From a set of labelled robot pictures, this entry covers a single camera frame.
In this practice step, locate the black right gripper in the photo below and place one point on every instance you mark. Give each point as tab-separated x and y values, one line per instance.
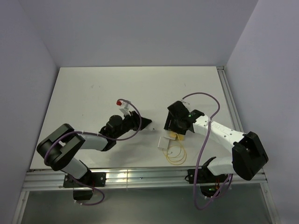
178	130

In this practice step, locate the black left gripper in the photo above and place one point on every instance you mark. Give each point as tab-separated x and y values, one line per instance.
135	119

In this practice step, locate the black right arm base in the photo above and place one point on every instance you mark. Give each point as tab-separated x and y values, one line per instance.
204	176

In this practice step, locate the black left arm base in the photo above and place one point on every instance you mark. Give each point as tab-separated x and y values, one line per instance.
98	178

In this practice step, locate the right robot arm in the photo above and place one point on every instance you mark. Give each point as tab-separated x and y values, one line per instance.
247	154

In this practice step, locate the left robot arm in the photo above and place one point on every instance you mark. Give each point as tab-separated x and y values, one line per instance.
60	147

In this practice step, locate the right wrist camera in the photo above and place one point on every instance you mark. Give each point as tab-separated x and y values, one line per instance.
185	102

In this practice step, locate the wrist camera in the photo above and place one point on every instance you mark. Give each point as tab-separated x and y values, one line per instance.
124	106
185	102

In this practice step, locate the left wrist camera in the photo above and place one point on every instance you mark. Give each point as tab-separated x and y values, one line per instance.
124	106

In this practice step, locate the aluminium front rail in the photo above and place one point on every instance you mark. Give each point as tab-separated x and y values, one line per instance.
126	178

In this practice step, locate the aluminium rail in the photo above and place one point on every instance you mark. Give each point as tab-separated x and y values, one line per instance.
229	99
126	178

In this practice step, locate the aluminium right rail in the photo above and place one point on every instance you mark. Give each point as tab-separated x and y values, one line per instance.
229	99

